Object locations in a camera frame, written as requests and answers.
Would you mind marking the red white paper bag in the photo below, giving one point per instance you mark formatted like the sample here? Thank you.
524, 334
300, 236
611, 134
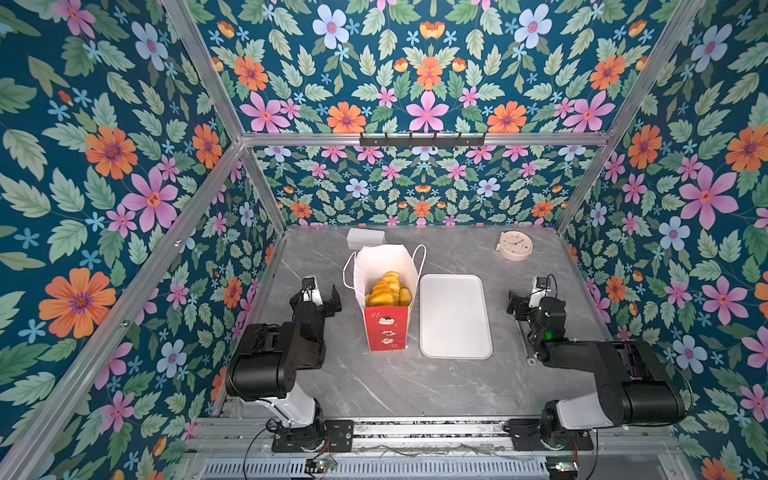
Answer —
386, 327

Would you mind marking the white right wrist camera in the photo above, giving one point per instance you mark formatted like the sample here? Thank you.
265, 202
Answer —
541, 288

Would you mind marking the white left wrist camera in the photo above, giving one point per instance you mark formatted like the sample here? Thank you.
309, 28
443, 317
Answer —
310, 291

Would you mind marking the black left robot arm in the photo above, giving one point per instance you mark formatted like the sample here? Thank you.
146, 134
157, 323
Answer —
264, 367

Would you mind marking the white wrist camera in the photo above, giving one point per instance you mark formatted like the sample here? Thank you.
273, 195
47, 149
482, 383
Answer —
541, 288
310, 291

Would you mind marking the white plastic box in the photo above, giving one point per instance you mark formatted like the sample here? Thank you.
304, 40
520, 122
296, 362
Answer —
359, 238

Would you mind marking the metal tongs white tips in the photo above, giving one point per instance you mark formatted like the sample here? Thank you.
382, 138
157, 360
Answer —
528, 336

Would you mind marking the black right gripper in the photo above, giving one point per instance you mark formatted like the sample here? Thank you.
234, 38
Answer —
524, 306

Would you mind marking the white rectangular tray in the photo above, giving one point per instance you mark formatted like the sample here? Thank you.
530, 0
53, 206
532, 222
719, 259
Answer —
453, 318

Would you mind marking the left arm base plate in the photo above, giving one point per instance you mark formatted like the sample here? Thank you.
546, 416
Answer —
335, 436

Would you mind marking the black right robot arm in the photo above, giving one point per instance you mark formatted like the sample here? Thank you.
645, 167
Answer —
631, 387

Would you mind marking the pink alarm clock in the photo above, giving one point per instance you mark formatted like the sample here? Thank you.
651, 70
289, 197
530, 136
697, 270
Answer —
515, 246

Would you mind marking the black hook rail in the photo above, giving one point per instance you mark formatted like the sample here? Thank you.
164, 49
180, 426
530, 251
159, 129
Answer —
409, 140

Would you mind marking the long twisted bread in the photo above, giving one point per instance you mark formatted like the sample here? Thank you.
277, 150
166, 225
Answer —
390, 291

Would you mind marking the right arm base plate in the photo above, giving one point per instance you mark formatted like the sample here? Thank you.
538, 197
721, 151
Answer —
533, 435

